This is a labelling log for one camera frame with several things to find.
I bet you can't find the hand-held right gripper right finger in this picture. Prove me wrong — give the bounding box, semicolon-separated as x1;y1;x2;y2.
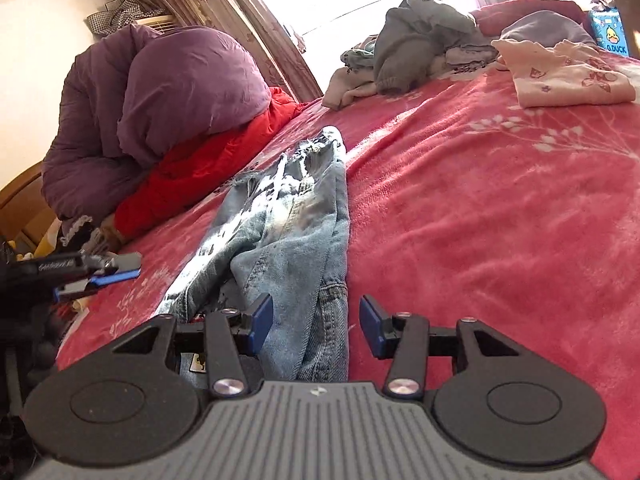
359;294;523;402

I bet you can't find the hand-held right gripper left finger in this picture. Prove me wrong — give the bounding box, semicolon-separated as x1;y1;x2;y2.
107;293;275;401

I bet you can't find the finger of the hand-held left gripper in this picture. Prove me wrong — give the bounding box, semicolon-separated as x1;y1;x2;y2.
52;269;142;304
79;253;144;274

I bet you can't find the printed denim jacket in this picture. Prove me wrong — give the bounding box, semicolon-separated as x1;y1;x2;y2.
160;126;352;382

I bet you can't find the black knit garment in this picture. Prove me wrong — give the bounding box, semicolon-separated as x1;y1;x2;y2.
59;215;97;249

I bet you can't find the wooden headboard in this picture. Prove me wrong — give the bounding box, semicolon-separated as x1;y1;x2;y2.
0;162;59;257

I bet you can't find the red quilt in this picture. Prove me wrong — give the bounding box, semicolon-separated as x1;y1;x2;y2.
114;87;312;242

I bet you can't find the pink floral blanket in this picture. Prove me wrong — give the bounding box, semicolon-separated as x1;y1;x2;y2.
55;52;640;480

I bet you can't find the purple duvet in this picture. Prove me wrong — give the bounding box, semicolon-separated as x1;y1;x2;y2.
41;24;274;234

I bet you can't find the checkered cloth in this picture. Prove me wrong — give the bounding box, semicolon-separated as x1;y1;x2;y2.
85;0;167;38

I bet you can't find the light green garment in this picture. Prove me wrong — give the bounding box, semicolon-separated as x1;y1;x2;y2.
341;35;379;69

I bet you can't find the grey sweatshirt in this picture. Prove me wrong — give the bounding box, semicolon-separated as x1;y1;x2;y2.
372;0;484;97

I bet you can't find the striped white garment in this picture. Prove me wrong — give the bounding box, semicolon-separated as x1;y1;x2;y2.
442;42;502;69

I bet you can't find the pink printed garment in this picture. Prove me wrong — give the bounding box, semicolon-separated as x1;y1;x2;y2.
491;39;638;110

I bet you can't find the red pillow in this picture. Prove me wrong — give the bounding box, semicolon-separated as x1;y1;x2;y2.
470;0;592;37

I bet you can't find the blue duck box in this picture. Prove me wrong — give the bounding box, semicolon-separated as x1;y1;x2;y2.
587;9;633;58

